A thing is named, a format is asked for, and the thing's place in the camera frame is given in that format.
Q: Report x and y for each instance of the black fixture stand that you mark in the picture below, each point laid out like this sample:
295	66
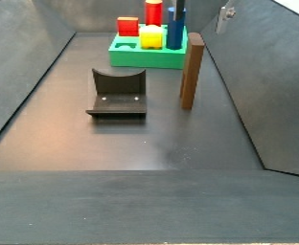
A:
120	94

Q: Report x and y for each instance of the red cube block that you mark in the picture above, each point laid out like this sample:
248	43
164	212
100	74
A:
127	26

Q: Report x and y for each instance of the green block base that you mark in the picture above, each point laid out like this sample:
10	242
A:
125	54

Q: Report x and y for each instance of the brown square-circle forked object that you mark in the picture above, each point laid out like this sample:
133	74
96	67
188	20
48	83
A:
191	70

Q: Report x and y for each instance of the blue hexagonal column block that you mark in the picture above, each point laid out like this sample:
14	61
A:
175	28

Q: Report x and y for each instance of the red cylinder block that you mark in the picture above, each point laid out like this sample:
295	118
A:
153	12

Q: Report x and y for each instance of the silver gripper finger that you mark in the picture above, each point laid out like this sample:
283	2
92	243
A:
177	9
225	14

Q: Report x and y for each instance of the yellow rounded block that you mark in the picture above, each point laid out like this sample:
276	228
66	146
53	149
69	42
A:
151	37

